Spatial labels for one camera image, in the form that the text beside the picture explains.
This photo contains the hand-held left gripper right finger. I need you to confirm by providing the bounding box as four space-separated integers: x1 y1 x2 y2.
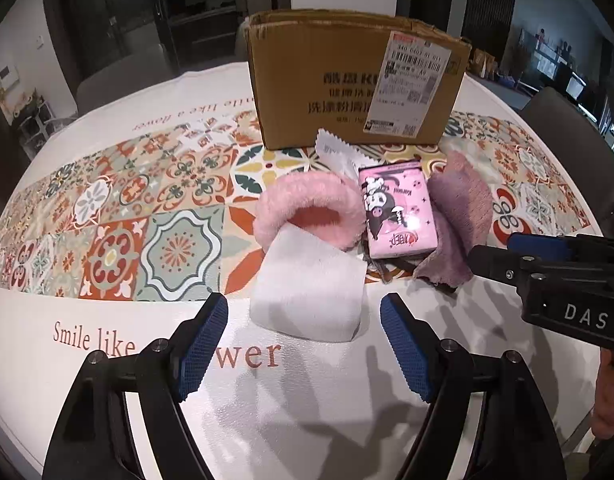
379 292 568 480

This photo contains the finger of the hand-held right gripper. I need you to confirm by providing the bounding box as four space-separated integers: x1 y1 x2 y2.
468 244 538 288
507 232 576 262

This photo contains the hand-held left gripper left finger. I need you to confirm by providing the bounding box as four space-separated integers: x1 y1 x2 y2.
42 292 230 480

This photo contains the purple knitted cloth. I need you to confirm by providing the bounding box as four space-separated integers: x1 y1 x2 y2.
413 152 494 291

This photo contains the pink cartoon tissue packet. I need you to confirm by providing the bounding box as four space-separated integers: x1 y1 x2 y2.
358 161 440 260

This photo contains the white towel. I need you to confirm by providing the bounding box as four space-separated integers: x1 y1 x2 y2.
249 225 368 343

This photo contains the pink fluffy headband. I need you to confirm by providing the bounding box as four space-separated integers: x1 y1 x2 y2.
252 172 364 252

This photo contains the white zigzag-edged cleaning cloth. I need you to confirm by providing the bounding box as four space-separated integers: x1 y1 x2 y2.
314 129 372 182

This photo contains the brown cardboard box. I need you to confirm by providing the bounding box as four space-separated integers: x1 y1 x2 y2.
243 8 472 152

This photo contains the person's right hand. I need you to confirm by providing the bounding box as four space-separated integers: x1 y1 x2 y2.
591 347 614 443

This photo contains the brown-grey chair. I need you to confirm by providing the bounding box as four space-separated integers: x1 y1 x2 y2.
521 87 614 221

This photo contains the patterned printed tablecloth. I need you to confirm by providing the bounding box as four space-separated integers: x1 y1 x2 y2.
0 62 614 480

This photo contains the grey chair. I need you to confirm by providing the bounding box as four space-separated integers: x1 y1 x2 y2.
77 62 238 113

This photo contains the white storage shelf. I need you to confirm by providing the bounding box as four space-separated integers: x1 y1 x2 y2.
14 92 80 158

